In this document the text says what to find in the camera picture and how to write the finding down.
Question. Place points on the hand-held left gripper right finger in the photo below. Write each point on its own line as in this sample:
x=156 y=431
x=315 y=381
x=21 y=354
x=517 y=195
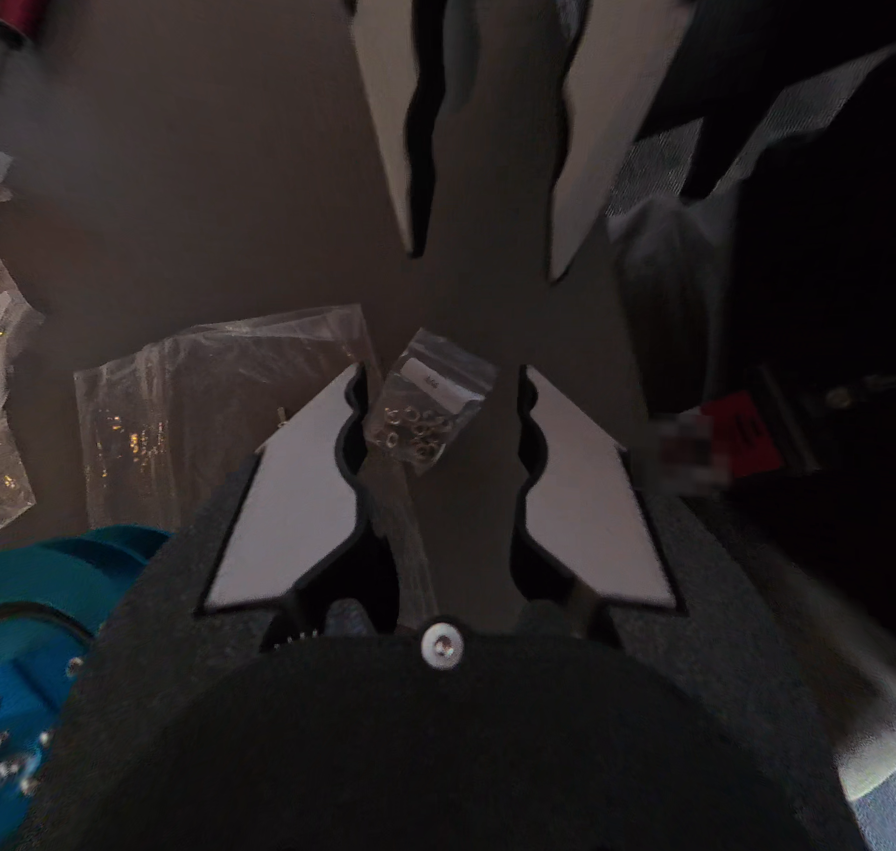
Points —
x=602 y=516

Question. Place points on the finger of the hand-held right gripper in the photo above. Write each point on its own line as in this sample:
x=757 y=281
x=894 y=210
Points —
x=615 y=95
x=384 y=95

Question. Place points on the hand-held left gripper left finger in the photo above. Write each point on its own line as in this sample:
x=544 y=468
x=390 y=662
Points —
x=279 y=516

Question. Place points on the small clear screw bag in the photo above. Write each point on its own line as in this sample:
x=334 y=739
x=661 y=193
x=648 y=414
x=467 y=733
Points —
x=432 y=376

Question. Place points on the blue toy robot arm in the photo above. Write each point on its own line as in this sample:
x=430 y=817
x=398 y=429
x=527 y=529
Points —
x=56 y=656

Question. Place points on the dark grey desk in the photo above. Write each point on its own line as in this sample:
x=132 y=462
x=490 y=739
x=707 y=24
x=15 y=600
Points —
x=209 y=166

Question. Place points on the large clear plastic bag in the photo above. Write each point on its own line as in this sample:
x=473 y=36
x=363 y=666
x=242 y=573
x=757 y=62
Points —
x=175 y=410

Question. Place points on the red badge card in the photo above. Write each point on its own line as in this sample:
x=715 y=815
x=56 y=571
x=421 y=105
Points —
x=752 y=439

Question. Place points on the pile of small parts bags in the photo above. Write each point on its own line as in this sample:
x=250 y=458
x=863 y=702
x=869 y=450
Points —
x=13 y=487

